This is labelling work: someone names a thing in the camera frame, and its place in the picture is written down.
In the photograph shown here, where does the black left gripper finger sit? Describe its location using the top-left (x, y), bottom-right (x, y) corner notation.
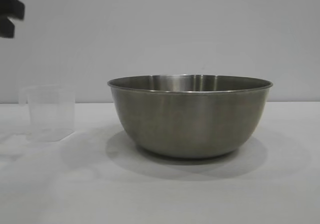
top-left (0, 0), bottom-right (26, 22)
top-left (0, 18), bottom-right (16, 39)

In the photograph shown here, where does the translucent plastic measuring cup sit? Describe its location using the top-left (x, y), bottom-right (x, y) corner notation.
top-left (18, 84), bottom-right (76, 143)

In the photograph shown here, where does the stainless steel mixing bowl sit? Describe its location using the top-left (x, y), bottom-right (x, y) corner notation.
top-left (107, 74), bottom-right (274, 159)

